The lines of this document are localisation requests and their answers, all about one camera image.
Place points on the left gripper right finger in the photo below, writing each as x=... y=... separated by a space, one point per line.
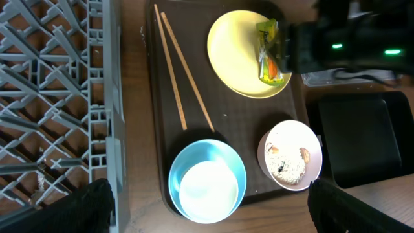
x=333 y=210

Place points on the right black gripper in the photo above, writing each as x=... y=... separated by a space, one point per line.
x=299 y=47

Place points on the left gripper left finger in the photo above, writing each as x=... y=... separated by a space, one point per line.
x=85 y=210

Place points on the green snack wrapper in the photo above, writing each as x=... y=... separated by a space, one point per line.
x=269 y=72

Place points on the black waste tray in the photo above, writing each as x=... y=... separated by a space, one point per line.
x=365 y=137

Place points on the clear plastic bin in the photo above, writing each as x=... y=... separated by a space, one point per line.
x=349 y=76

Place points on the yellow round plate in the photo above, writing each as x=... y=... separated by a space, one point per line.
x=232 y=47

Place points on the dark brown serving tray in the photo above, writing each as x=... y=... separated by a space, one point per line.
x=238 y=120

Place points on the grey plastic dish rack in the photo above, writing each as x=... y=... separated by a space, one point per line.
x=62 y=116

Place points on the light blue bowl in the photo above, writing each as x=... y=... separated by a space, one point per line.
x=207 y=181

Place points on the left wooden chopstick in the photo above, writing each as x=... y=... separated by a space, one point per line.
x=170 y=70

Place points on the wooden chopstick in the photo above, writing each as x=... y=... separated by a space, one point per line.
x=170 y=70
x=187 y=71

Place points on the right wooden chopstick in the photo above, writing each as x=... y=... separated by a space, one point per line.
x=187 y=71

